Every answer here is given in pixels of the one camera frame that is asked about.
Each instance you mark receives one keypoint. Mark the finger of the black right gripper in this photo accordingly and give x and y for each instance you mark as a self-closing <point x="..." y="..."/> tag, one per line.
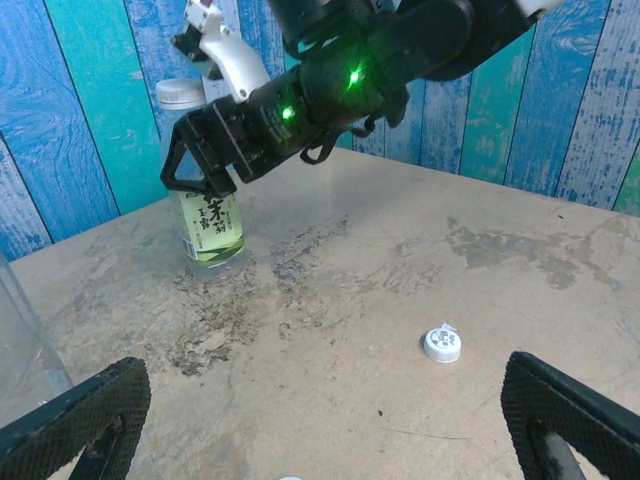
<point x="220" y="175"/>
<point x="172" y="175"/>

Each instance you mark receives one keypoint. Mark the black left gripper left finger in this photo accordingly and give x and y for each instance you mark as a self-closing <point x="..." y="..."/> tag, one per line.
<point x="75" y="425"/>

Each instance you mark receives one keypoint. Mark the small white plastic scrap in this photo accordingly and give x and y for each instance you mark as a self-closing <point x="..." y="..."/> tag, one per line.
<point x="450" y="327"/>

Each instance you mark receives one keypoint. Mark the white printed bottle cap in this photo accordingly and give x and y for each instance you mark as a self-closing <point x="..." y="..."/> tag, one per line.
<point x="442" y="345"/>

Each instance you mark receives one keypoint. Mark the small clear plastic bottle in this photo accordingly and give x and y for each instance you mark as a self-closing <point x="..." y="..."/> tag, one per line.
<point x="25" y="350"/>

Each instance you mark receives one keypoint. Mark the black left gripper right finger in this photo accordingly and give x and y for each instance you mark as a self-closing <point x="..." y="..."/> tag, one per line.
<point x="590" y="425"/>

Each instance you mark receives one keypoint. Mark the clear bottle with green label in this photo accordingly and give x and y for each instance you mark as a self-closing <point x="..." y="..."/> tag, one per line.
<point x="215" y="235"/>

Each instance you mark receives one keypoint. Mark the plain white bottle cap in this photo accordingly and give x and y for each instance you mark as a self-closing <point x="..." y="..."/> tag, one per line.
<point x="177" y="92"/>

